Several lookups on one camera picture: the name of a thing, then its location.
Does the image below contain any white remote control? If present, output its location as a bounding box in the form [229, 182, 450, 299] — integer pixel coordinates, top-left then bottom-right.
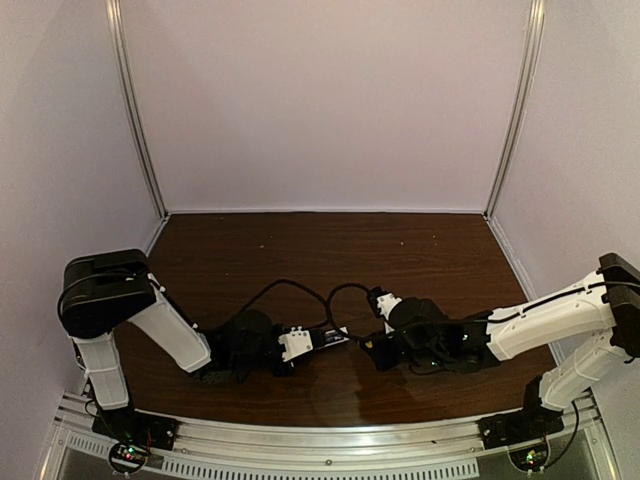
[320, 327, 349, 348]

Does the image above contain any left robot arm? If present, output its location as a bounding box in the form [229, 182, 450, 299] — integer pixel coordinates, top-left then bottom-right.
[57, 249, 327, 431]

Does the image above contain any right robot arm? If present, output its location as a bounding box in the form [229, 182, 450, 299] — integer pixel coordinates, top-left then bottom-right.
[359, 253, 639, 413]

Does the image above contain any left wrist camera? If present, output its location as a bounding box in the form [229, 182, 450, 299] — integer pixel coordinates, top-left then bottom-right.
[277, 326, 314, 362]

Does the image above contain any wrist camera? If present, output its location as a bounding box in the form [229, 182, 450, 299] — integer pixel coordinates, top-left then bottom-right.
[277, 326, 314, 362]
[367, 286, 403, 333]

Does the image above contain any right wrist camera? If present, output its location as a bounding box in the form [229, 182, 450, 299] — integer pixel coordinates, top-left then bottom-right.
[367, 286, 403, 333]

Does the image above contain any left black cable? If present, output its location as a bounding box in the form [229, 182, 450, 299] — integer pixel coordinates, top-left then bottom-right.
[244, 279, 331, 334]

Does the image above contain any black cable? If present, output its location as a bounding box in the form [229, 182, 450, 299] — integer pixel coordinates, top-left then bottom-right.
[325, 283, 401, 344]
[244, 279, 331, 334]

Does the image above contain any right black cable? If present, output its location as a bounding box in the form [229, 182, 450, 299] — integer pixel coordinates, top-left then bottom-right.
[325, 283, 401, 344]

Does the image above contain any front aluminium rail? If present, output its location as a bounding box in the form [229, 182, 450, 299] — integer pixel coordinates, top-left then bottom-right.
[35, 395, 620, 479]

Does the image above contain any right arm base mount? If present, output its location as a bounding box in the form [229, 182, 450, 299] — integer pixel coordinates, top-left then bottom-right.
[477, 376, 578, 475]

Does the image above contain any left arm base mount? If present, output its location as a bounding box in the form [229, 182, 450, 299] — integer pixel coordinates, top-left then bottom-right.
[85, 385, 179, 478]

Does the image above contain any right aluminium frame post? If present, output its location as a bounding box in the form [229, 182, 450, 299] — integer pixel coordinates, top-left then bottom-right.
[484, 0, 546, 222]

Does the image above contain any aluminium frame post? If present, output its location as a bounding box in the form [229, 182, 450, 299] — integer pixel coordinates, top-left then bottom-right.
[105, 0, 169, 221]
[484, 0, 546, 222]

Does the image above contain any left aluminium frame post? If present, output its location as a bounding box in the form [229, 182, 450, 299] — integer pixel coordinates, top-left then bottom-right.
[105, 0, 169, 221]

